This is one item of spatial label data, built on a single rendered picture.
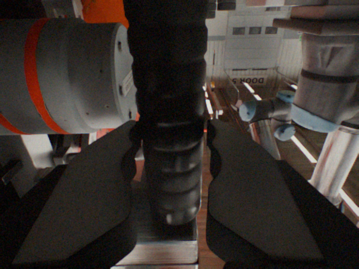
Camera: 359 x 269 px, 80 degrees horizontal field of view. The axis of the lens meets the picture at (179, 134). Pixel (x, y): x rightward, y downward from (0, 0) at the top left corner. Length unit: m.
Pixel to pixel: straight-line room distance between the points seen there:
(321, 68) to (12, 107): 0.54
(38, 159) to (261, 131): 0.69
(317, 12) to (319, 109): 0.20
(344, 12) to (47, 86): 0.49
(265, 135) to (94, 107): 0.67
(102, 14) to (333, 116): 0.64
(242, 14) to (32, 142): 13.44
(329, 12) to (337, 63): 0.10
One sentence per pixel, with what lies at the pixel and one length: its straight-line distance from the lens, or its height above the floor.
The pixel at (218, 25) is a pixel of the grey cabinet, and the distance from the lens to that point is 11.39.
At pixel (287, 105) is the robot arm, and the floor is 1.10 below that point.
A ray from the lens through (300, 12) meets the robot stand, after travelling 0.59.
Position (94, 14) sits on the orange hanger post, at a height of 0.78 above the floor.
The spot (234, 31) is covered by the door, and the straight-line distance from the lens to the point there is 13.59.
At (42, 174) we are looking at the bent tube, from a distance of 0.38.
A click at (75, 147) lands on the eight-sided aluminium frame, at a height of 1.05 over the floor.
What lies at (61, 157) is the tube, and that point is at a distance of 0.41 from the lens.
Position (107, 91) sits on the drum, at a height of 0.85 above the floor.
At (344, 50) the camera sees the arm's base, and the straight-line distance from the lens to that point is 0.55.
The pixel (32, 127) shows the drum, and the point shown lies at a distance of 0.30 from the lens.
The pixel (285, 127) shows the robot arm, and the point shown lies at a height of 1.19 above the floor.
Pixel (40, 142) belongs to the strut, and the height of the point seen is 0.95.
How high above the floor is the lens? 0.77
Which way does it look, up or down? 30 degrees up
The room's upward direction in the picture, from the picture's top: 179 degrees clockwise
